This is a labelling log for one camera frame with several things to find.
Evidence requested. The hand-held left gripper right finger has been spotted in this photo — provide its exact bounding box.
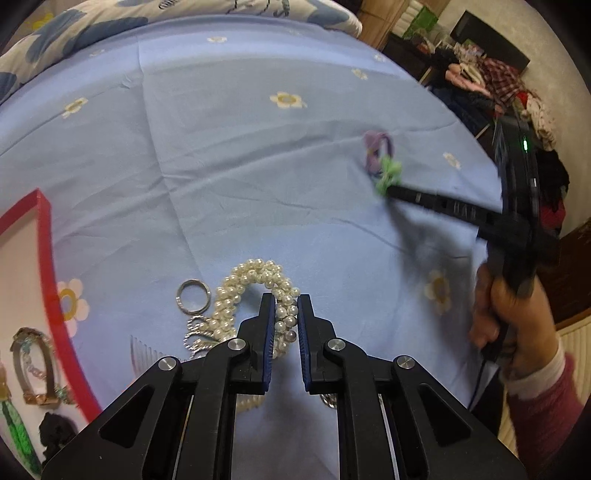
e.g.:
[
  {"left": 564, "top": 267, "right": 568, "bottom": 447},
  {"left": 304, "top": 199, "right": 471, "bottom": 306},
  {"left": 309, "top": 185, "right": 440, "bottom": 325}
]
[{"left": 297, "top": 294, "right": 529, "bottom": 480}]

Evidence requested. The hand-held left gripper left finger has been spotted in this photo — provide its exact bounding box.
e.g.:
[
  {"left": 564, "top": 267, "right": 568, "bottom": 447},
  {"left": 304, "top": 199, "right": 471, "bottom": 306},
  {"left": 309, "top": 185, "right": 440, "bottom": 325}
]
[{"left": 41, "top": 293, "right": 278, "bottom": 480}]

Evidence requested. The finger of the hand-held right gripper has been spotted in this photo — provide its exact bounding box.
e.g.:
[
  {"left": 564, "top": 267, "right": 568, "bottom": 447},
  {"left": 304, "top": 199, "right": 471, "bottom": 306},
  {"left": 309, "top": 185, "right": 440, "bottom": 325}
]
[{"left": 385, "top": 184, "right": 506, "bottom": 229}]

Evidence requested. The purple and green hair tie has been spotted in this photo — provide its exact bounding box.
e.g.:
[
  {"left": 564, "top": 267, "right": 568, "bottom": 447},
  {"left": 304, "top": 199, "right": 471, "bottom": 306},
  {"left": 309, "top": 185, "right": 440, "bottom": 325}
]
[{"left": 362, "top": 130, "right": 402, "bottom": 197}]

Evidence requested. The white pearl bracelet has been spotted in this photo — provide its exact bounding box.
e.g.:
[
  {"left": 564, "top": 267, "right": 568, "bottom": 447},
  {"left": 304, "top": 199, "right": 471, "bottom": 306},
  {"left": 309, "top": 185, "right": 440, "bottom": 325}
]
[{"left": 210, "top": 258, "right": 301, "bottom": 411}]

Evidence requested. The black velvet scrunchie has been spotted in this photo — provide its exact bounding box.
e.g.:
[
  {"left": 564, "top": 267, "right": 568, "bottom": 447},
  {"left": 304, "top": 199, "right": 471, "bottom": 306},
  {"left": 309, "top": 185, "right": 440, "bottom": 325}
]
[{"left": 38, "top": 412, "right": 79, "bottom": 464}]

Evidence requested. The gold wrist watch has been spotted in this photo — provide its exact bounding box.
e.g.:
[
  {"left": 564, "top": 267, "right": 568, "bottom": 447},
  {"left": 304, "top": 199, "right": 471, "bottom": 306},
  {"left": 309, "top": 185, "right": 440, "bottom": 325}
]
[{"left": 10, "top": 327, "right": 63, "bottom": 408}]

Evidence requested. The red shallow cardboard box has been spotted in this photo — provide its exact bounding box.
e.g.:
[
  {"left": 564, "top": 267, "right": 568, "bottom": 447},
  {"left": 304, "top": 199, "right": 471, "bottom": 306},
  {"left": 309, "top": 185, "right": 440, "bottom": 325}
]
[{"left": 0, "top": 188, "right": 105, "bottom": 480}]

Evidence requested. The green braided bracelet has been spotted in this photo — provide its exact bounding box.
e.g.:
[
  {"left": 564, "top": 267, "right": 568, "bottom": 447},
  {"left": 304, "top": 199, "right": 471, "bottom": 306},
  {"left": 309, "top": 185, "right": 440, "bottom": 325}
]
[{"left": 0, "top": 397, "right": 42, "bottom": 476}]

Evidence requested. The person's right forearm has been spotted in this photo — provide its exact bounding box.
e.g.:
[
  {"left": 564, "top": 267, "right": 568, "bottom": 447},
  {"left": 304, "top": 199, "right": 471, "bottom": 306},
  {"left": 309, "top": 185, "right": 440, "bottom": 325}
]
[{"left": 501, "top": 339, "right": 591, "bottom": 480}]

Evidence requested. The person's right hand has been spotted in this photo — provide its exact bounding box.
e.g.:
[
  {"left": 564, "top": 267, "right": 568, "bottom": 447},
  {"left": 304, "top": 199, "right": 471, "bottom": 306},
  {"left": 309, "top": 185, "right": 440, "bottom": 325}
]
[{"left": 470, "top": 263, "right": 561, "bottom": 381}]

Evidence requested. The silver twisted ornament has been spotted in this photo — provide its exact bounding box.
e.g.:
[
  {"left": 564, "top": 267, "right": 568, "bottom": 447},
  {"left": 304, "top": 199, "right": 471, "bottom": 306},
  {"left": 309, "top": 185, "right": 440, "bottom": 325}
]
[{"left": 184, "top": 316, "right": 218, "bottom": 363}]

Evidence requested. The clear plastic hair comb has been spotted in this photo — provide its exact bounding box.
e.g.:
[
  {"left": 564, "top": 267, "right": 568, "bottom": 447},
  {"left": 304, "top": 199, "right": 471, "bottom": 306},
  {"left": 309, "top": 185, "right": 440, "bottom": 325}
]
[{"left": 130, "top": 335, "right": 195, "bottom": 384}]

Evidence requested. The pile of clothes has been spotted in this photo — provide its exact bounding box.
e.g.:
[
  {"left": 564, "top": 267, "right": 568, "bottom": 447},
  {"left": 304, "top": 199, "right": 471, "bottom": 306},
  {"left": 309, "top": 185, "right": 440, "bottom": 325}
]
[{"left": 431, "top": 46, "right": 571, "bottom": 227}]

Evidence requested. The white radiator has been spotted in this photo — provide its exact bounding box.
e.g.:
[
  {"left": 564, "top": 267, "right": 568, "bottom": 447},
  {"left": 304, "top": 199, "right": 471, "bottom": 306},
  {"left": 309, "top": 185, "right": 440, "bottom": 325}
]
[{"left": 554, "top": 320, "right": 591, "bottom": 370}]

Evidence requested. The dark cabinet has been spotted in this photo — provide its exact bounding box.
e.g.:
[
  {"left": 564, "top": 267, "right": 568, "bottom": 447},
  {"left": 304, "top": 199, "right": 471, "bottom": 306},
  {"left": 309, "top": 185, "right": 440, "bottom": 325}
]
[{"left": 383, "top": 32, "right": 504, "bottom": 139}]

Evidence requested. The black monitor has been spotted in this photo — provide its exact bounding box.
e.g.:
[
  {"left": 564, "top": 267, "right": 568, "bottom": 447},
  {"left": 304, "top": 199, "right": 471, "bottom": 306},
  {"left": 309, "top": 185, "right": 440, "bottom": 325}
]
[{"left": 450, "top": 10, "right": 531, "bottom": 70}]

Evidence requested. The green box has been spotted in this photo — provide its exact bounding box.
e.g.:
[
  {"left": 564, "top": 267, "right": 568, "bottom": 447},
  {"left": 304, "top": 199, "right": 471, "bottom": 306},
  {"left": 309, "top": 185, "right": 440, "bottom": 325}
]
[{"left": 409, "top": 4, "right": 437, "bottom": 42}]

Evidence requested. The wooden wardrobe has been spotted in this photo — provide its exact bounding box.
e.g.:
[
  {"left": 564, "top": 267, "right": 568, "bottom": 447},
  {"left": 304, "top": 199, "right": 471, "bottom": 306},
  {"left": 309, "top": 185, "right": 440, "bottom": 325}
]
[{"left": 360, "top": 0, "right": 416, "bottom": 49}]

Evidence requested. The white duvet with blue hearts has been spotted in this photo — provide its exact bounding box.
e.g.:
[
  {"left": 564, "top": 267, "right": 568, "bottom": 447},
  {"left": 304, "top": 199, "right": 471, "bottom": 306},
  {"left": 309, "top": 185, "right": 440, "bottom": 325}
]
[{"left": 0, "top": 0, "right": 363, "bottom": 104}]

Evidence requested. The silver ring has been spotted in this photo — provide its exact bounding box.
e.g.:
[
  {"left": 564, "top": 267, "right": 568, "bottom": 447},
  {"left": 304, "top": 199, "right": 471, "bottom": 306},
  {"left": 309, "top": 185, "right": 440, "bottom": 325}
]
[{"left": 177, "top": 279, "right": 212, "bottom": 315}]

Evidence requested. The black cable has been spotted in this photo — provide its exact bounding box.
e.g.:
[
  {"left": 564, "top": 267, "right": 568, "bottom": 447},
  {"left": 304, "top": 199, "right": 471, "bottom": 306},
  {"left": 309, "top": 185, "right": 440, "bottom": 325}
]
[{"left": 467, "top": 348, "right": 492, "bottom": 411}]

